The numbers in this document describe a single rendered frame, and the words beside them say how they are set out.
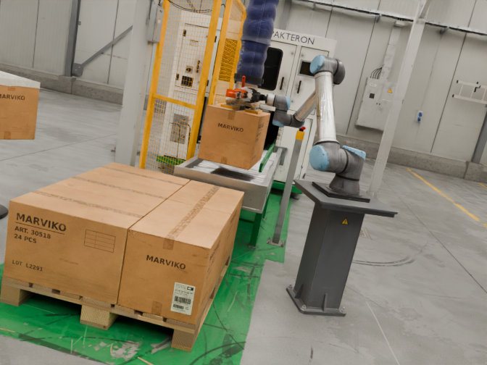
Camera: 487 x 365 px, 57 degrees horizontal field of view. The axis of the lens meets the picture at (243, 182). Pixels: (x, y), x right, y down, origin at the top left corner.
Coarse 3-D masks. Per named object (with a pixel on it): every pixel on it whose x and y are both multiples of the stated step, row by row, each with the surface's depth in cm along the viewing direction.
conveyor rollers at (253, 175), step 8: (264, 152) 522; (192, 168) 360; (200, 168) 368; (208, 168) 376; (216, 168) 384; (224, 168) 385; (232, 168) 393; (240, 168) 401; (256, 168) 417; (264, 168) 425; (232, 176) 365; (240, 176) 366; (248, 176) 374; (256, 176) 382; (264, 176) 390
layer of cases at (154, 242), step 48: (48, 192) 235; (96, 192) 252; (144, 192) 270; (192, 192) 292; (240, 192) 317; (48, 240) 215; (96, 240) 211; (144, 240) 208; (192, 240) 209; (96, 288) 216; (144, 288) 213; (192, 288) 210
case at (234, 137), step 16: (208, 112) 326; (224, 112) 323; (240, 112) 321; (208, 128) 328; (224, 128) 326; (240, 128) 323; (256, 128) 321; (208, 144) 330; (224, 144) 328; (240, 144) 326; (256, 144) 334; (208, 160) 332; (224, 160) 330; (240, 160) 328; (256, 160) 355
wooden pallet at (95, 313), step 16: (224, 272) 306; (16, 288) 222; (32, 288) 221; (48, 288) 220; (16, 304) 224; (80, 304) 219; (96, 304) 218; (112, 304) 220; (208, 304) 260; (80, 320) 221; (96, 320) 220; (112, 320) 225; (144, 320) 216; (160, 320) 215; (176, 336) 216; (192, 336) 214
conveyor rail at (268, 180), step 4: (280, 148) 547; (280, 152) 516; (276, 160) 454; (276, 164) 430; (272, 168) 406; (276, 168) 480; (268, 172) 382; (272, 172) 386; (268, 176) 367; (272, 176) 408; (264, 180) 347; (268, 180) 350; (272, 180) 425; (264, 184) 334; (268, 184) 337; (268, 188) 356; (268, 192) 383; (264, 204) 342
